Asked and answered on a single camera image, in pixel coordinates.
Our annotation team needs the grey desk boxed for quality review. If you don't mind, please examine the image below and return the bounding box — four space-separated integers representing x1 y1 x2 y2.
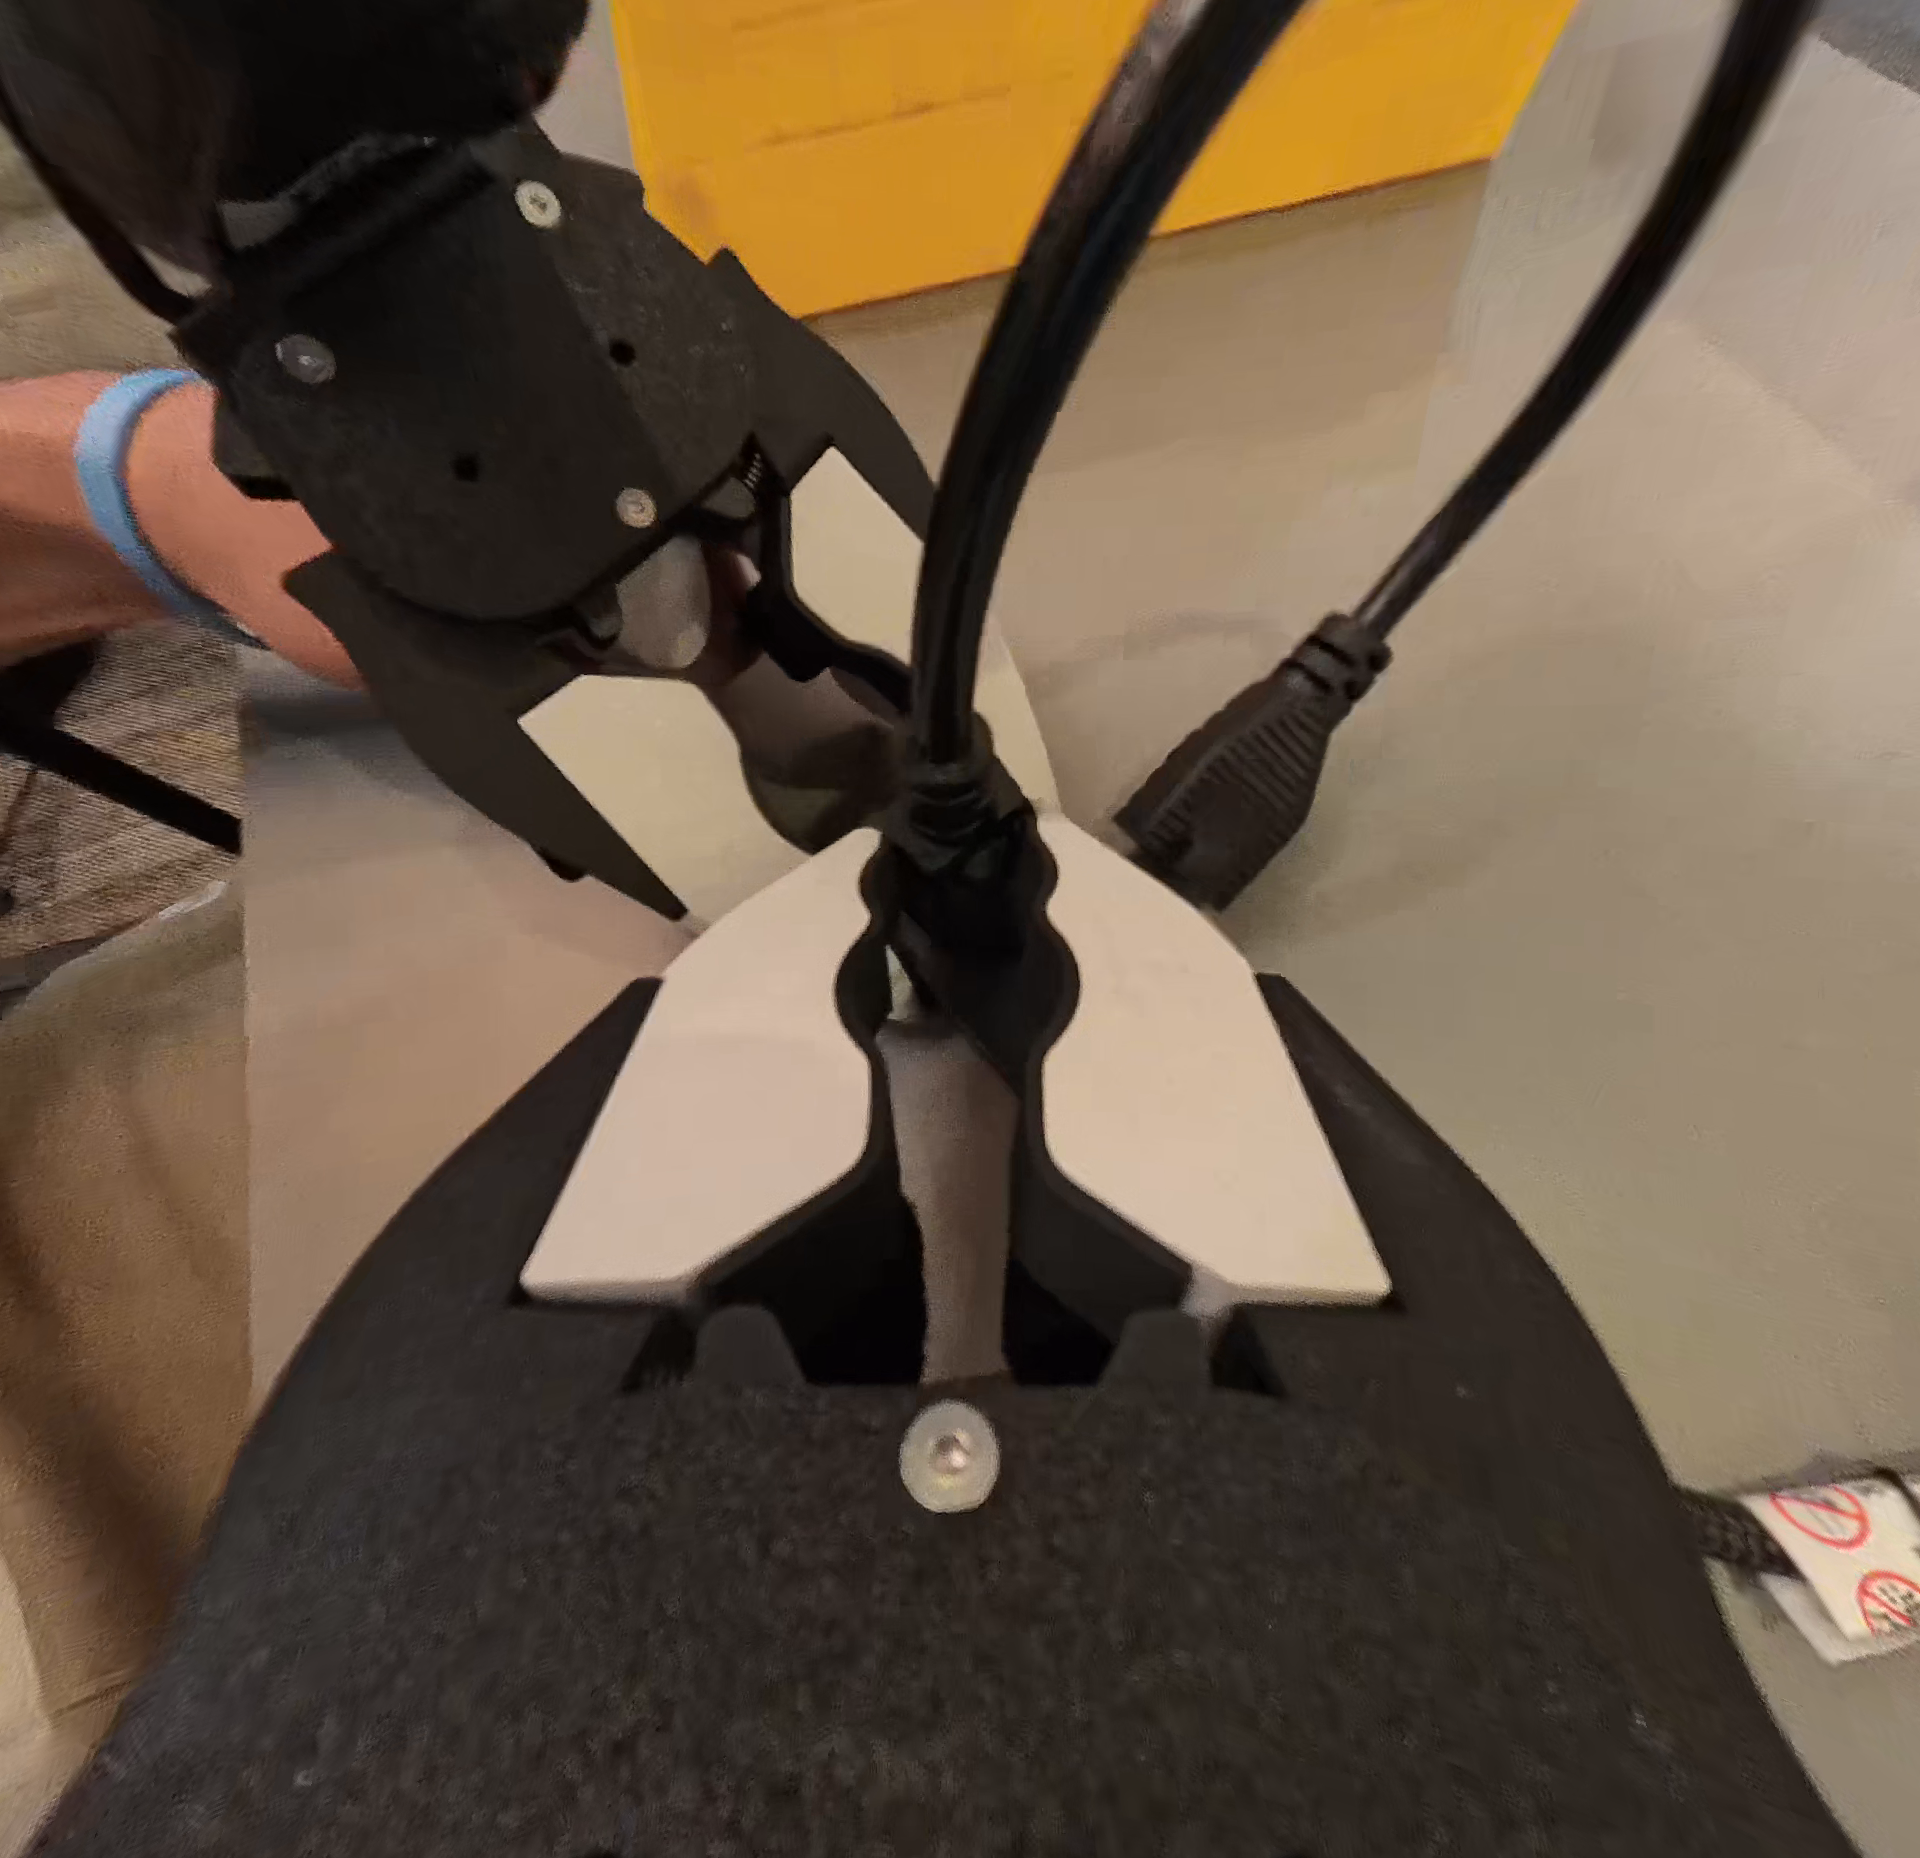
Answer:
239 0 1920 1858

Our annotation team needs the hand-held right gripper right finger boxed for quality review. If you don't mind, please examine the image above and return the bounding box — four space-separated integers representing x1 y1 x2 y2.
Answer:
1014 822 1394 1320

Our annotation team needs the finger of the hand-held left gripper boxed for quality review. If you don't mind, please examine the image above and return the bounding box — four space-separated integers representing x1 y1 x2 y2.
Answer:
761 444 1063 815
514 670 904 926

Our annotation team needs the yellow box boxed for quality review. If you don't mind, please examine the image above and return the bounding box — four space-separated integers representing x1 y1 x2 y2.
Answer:
606 0 1620 318

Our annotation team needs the blue wristband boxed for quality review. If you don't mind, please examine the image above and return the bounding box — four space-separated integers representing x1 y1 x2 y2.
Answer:
73 368 273 652

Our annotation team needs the black braided cable with label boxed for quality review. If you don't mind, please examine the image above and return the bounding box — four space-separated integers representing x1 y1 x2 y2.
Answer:
1678 1465 1920 1668

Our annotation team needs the person's left hand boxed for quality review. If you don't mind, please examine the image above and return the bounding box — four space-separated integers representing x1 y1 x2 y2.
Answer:
162 386 366 686

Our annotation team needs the black power cable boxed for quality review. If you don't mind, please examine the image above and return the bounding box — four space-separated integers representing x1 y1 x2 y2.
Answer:
864 0 1849 1085

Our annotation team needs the person's left forearm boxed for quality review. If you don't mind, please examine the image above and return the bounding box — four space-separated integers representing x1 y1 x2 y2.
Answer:
0 375 167 670

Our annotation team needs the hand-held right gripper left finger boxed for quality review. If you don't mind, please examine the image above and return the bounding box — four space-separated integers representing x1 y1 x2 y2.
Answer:
518 830 909 1307

